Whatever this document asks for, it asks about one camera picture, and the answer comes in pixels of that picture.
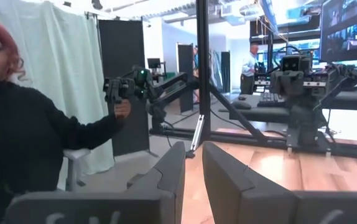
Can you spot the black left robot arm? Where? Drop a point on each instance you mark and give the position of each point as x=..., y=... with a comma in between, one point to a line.
x=306, y=118

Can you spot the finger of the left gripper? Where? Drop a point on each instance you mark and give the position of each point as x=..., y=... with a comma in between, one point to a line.
x=295, y=83
x=279, y=83

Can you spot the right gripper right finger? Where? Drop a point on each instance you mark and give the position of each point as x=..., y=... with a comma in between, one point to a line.
x=234, y=193

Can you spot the computer keyboard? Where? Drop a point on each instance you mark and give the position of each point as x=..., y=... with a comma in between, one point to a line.
x=270, y=99

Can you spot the white curtain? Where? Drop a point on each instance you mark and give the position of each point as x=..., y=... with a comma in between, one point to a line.
x=66, y=77

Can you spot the small computer monitor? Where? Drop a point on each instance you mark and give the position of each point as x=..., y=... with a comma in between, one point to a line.
x=154, y=63

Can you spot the person's hand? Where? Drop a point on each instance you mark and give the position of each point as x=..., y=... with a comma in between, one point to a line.
x=122, y=109

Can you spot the white chair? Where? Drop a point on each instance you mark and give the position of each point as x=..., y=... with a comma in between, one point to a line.
x=76, y=155

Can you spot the black partition panel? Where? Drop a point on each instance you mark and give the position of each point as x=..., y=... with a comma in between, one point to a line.
x=185, y=62
x=225, y=71
x=122, y=46

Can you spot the black metal rig frame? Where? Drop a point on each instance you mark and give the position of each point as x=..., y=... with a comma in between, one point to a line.
x=203, y=62

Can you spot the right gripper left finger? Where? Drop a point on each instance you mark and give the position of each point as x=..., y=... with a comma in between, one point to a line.
x=166, y=186

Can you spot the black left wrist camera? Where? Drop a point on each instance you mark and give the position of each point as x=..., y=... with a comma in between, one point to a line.
x=293, y=63

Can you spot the person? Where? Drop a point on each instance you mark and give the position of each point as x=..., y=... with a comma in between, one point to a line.
x=249, y=71
x=26, y=140

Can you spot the dark lower desk surface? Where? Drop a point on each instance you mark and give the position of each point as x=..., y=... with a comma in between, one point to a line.
x=253, y=115

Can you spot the silver bar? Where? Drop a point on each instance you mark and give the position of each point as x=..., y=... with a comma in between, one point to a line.
x=198, y=132

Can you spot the black desk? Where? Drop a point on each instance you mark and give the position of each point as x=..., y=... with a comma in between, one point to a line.
x=352, y=99

